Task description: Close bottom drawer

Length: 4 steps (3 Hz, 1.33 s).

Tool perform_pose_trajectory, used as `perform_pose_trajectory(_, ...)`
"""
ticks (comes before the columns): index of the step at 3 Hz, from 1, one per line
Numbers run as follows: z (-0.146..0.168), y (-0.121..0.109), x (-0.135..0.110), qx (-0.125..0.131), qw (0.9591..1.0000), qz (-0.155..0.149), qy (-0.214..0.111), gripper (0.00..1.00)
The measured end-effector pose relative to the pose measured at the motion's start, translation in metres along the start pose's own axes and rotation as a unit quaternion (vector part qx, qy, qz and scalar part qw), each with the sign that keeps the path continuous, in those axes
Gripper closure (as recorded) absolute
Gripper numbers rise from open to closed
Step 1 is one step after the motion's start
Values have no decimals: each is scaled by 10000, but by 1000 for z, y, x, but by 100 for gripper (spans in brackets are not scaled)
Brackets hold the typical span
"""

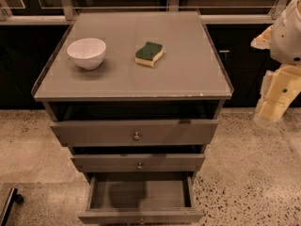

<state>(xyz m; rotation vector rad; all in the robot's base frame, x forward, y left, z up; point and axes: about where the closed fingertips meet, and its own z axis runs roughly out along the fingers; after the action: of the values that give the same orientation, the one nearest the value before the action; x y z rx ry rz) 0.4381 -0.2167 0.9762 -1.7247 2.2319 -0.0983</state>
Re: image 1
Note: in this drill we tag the grey drawer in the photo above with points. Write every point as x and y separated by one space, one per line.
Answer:
140 198
138 162
134 133

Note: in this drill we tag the grey bottom drawer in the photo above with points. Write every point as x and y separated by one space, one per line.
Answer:
140 198

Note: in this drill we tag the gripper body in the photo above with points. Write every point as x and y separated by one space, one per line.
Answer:
287 41

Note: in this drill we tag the grey top drawer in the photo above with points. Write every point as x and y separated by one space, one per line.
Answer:
134 133

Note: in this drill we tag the black wheeled base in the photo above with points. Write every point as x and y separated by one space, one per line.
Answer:
13 196

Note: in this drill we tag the grey drawer cabinet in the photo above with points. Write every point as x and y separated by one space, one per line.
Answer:
188 82

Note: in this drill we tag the grey middle drawer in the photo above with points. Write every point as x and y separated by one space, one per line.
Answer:
138 162

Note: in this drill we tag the dark wall cabinets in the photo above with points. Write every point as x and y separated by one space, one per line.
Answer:
25 49

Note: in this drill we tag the white ceramic bowl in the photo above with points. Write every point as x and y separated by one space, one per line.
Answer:
87 53

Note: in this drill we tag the green yellow sponge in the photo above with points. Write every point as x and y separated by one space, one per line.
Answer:
149 54

